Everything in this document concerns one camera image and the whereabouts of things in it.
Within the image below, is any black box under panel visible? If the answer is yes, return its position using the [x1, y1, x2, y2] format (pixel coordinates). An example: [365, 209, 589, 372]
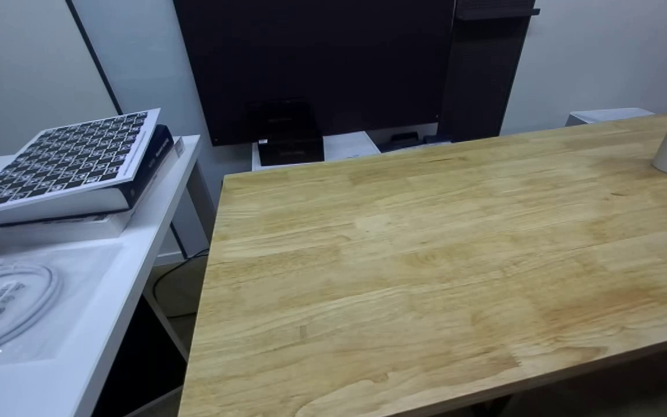
[255, 102, 327, 167]

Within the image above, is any white floor box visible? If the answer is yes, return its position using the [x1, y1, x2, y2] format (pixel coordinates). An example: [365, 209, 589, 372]
[562, 104, 657, 127]

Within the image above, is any large dark panel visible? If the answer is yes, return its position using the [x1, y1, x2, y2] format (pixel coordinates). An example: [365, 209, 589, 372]
[171, 0, 458, 149]

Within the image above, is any grey keyboard-like grid tray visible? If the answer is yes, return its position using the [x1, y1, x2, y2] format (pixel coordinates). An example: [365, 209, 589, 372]
[0, 107, 162, 231]

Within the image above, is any white side table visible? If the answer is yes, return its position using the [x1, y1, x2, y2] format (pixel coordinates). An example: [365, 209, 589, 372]
[0, 134, 207, 417]

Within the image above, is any clear plastic bag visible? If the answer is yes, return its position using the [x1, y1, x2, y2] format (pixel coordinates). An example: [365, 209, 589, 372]
[0, 236, 125, 369]

